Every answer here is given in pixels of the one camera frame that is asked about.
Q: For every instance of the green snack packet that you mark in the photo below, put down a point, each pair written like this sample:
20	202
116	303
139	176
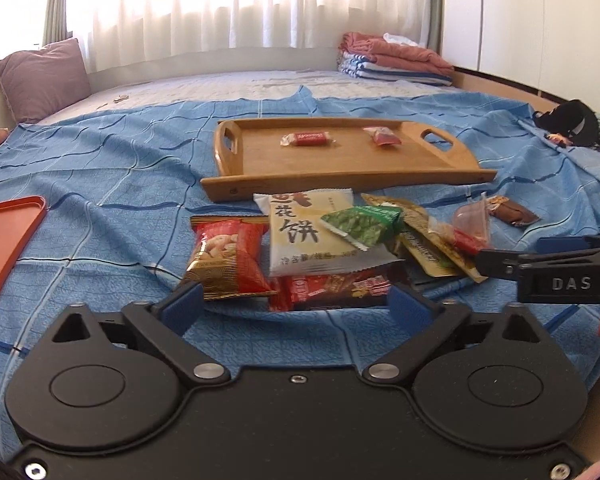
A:
365	225

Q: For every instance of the folded blue striped blanket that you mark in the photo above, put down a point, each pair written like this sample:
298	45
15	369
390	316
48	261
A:
375	71

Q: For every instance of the small colourful doll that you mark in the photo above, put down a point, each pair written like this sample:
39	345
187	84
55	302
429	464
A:
557	139

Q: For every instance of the clear packet red snack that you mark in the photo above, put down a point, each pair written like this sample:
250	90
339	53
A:
472	230

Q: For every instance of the red wafer packet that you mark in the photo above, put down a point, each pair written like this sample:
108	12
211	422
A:
305	291

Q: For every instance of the folded blankets pile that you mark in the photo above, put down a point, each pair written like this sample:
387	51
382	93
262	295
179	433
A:
410	55

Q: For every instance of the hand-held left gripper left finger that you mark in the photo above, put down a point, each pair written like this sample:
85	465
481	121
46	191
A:
182	306

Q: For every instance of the red candy packet white label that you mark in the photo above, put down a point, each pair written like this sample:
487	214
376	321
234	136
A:
306	138

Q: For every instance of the grey quilted mattress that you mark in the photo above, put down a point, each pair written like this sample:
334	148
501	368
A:
205	87

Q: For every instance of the red peanut packet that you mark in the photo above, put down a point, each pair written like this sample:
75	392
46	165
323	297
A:
225	255

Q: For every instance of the wooden bed frame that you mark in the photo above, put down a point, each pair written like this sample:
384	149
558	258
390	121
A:
505	87

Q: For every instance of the white sheer curtain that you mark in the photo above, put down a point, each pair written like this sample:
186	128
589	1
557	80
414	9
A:
230	5

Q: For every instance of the yellow packet black print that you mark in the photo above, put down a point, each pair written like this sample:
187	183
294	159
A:
430	256

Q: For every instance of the blue checked bed sheet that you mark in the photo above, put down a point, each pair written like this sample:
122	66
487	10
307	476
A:
105	170

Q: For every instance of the orange plastic tray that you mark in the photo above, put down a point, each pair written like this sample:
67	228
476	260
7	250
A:
2	245

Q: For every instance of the white cloth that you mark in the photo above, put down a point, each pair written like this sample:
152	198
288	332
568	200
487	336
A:
400	38

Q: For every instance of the small red snack packet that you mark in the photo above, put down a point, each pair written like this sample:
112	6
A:
382	136

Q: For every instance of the white pastry packet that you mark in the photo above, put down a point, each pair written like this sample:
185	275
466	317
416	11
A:
300	240

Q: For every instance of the green curtain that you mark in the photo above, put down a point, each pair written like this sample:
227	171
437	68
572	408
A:
435	0
55	0

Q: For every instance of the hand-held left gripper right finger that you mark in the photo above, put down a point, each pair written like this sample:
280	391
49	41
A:
406	306

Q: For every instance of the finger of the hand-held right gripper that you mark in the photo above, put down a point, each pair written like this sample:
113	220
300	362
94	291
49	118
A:
565	244
500	263

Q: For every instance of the brown cake packet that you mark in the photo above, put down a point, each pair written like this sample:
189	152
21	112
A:
515	212

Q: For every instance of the dark brown wafer packet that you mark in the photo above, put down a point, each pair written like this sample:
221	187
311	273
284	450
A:
372	285

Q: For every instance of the purple pillow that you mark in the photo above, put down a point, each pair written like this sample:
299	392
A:
45	80

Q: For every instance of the white wardrobe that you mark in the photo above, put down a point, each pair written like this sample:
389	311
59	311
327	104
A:
530	10

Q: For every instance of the black bag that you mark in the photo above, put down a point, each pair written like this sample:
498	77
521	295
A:
570	120

